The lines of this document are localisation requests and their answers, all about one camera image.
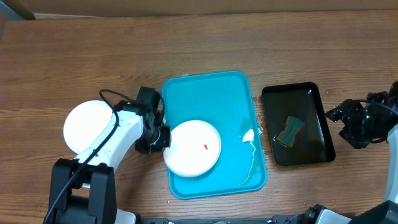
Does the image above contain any white plate red stain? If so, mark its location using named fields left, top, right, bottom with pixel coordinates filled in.
left=163, top=120, right=221, bottom=177

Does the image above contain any yellow green sponge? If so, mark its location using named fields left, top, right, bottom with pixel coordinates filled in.
left=276, top=116, right=305, bottom=148

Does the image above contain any white plate blue rim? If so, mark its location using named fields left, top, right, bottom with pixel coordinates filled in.
left=63, top=100, right=113, bottom=154

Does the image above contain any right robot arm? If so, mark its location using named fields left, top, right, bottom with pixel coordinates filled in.
left=297, top=89, right=397, bottom=223

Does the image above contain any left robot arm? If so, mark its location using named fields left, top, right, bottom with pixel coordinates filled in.
left=44, top=100, right=170, bottom=224

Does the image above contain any black plastic tray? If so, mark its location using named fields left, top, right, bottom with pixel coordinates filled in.
left=261, top=82, right=336, bottom=167

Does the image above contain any teal plastic tray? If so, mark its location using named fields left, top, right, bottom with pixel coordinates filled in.
left=162, top=71, right=267, bottom=199

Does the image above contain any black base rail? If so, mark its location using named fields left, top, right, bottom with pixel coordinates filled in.
left=138, top=214, right=304, bottom=224

